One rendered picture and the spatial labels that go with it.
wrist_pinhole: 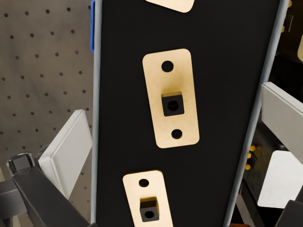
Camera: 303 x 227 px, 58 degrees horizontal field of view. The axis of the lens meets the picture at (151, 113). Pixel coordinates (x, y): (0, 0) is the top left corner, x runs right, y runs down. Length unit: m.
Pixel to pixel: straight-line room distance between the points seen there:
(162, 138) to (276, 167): 0.16
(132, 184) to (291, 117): 0.16
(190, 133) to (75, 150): 0.10
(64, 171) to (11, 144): 0.71
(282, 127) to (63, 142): 0.13
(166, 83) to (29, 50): 0.56
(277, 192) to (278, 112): 0.19
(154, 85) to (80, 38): 0.50
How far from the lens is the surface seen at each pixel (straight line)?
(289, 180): 0.36
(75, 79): 0.73
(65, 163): 0.16
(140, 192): 0.27
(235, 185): 0.27
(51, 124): 0.80
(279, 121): 0.19
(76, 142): 0.18
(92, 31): 0.60
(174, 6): 0.21
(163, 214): 0.29
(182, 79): 0.22
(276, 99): 0.19
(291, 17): 0.36
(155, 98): 0.23
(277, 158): 0.34
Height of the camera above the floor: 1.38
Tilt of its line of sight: 68 degrees down
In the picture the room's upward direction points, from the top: 178 degrees counter-clockwise
